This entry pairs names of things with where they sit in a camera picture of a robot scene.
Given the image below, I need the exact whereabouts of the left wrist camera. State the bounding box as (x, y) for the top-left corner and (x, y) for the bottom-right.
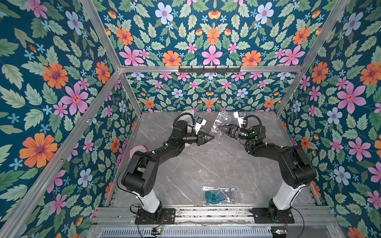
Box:
(194, 117), (206, 134)

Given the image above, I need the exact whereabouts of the pink alarm clock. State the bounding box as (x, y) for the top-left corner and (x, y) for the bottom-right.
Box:
(130, 145), (147, 158)

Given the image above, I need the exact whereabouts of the black hook rail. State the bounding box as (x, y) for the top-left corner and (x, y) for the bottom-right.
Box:
(178, 65), (241, 74)

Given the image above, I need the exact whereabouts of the clear ruler set bag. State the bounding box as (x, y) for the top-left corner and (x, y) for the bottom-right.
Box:
(211, 112), (231, 145)

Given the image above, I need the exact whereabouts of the white vent grille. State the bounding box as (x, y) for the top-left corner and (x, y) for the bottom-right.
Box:
(100, 227), (273, 238)

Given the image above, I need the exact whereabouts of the teal ruler set bag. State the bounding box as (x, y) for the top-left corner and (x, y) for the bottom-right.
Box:
(201, 186), (239, 206)

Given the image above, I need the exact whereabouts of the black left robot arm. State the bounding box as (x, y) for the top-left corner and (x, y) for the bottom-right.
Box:
(121, 112), (215, 220)

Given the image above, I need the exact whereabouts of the white teddy bear blue shirt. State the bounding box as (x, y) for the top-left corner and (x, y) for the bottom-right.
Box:
(183, 112), (197, 125)

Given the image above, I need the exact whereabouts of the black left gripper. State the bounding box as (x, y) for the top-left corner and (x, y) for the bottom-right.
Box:
(180, 131), (213, 148)

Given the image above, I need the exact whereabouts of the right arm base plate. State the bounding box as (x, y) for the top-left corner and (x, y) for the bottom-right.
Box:
(250, 207), (295, 224)

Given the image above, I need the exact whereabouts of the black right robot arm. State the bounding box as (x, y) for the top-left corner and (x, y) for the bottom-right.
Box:
(217, 112), (317, 221)

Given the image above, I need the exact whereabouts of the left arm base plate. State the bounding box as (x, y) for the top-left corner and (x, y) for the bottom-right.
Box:
(135, 208), (176, 225)

